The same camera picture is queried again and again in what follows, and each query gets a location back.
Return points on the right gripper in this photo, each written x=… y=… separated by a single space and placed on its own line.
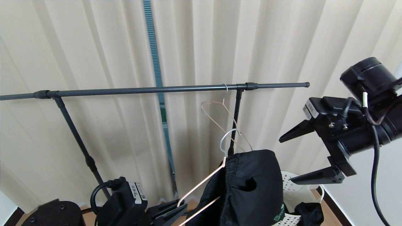
x=361 y=141

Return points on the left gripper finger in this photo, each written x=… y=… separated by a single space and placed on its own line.
x=169 y=218
x=166 y=208

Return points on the pink clothes hanger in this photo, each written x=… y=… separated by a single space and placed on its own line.
x=201 y=185
x=225 y=94

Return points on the black shorts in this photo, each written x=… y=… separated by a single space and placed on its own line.
x=251 y=175

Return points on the white laundry basket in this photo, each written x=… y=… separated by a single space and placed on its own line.
x=292 y=188

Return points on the black clothes rack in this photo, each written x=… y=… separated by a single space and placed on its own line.
x=125 y=91

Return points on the black garment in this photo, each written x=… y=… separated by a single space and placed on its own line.
x=311 y=213

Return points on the beige curtain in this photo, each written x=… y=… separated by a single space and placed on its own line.
x=94 y=47

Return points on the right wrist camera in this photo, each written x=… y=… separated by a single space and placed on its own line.
x=326 y=108

